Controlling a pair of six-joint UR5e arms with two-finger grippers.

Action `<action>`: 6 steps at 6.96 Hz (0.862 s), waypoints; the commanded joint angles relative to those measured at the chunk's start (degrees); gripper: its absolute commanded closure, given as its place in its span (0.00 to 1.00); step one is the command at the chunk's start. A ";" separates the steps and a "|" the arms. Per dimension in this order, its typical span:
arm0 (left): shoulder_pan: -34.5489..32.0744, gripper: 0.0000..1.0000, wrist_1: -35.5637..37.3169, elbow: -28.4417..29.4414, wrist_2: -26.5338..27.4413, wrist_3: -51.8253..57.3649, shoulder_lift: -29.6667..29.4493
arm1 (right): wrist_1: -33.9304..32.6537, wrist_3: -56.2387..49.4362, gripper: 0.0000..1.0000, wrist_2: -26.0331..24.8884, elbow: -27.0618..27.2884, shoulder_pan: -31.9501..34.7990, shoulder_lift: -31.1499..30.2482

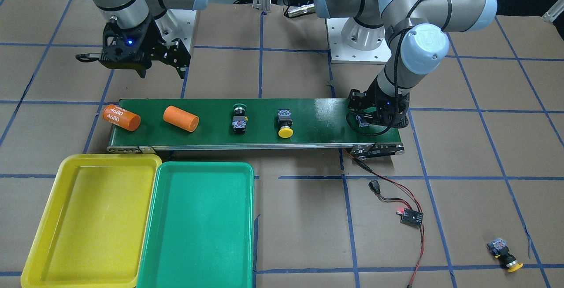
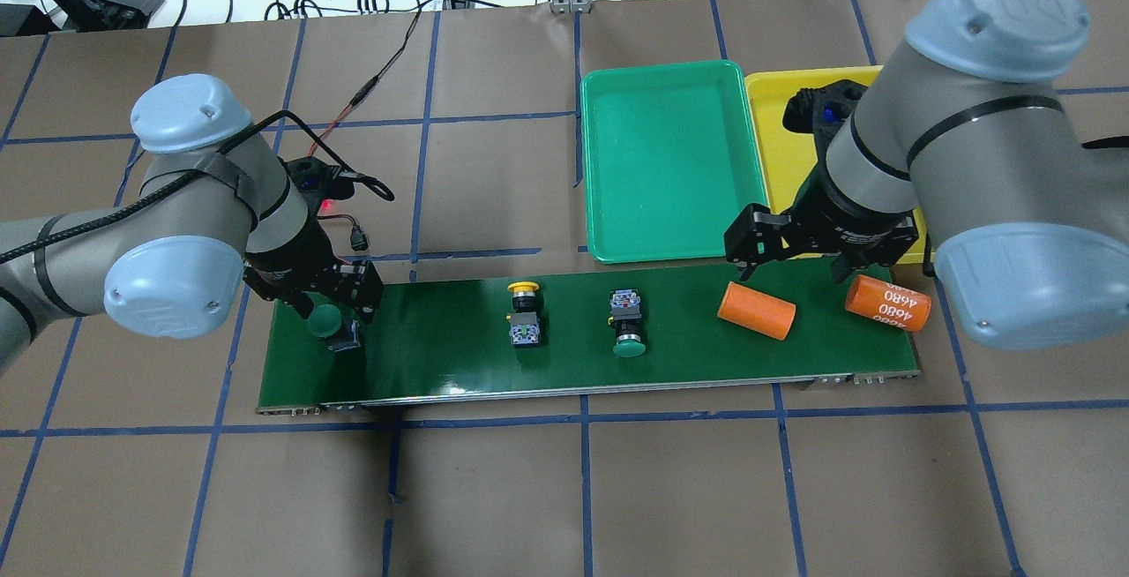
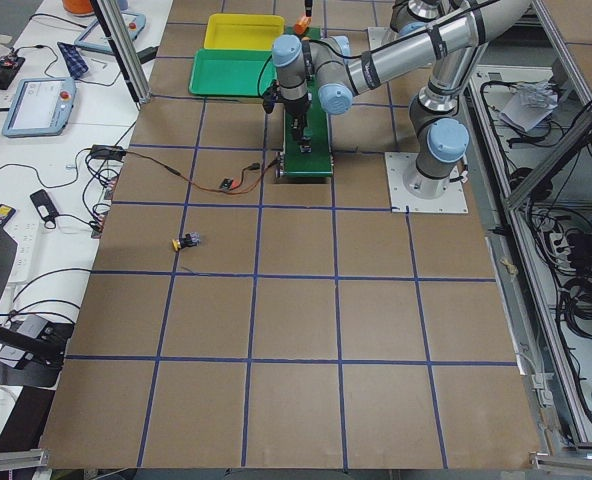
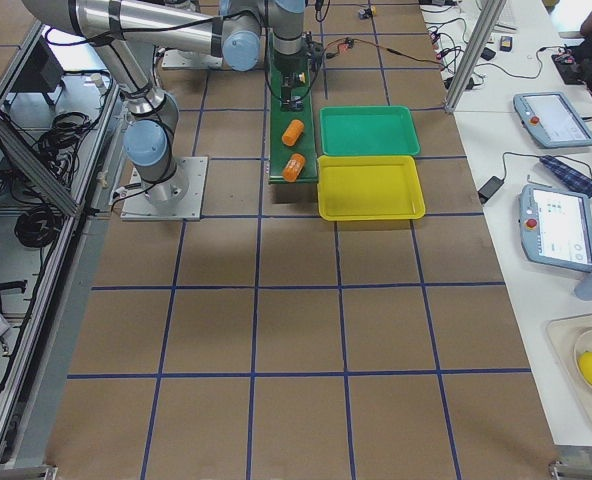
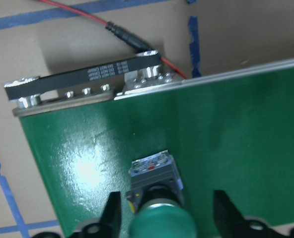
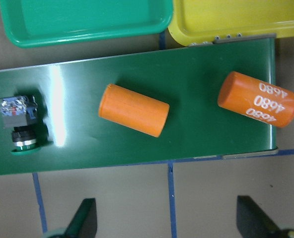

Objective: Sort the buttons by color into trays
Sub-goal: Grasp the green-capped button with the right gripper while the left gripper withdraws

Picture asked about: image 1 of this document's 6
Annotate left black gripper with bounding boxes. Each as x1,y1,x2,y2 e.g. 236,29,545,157
346,81,410,129

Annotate plain orange cylinder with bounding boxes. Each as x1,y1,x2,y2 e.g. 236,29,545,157
163,106,199,132

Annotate green conveyor belt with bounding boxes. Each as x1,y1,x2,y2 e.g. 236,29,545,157
107,99,404,160

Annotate yellow push button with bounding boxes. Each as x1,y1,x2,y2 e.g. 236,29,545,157
486,238,523,273
277,109,293,139

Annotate small black controller board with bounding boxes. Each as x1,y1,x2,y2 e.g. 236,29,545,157
397,208,423,227

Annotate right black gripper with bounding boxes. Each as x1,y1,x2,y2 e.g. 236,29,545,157
103,15,191,80

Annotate yellow plastic tray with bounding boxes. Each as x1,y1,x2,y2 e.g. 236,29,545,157
21,154,162,288

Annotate green push button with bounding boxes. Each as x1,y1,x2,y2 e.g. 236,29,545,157
355,114,370,128
231,103,248,134

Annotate red black power cable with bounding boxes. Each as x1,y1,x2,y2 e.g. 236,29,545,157
342,147,426,288

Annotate green plastic tray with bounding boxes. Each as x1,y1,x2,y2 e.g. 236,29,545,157
137,161,254,288

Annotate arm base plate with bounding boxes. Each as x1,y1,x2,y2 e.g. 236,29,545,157
156,9,200,53
326,18,391,65

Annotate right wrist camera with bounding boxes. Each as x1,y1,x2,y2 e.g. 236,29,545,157
75,37,152,71

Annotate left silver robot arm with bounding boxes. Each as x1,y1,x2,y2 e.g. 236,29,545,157
314,0,497,131

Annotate orange cylinder with 4680 print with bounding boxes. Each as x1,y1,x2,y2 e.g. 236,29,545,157
103,105,141,132

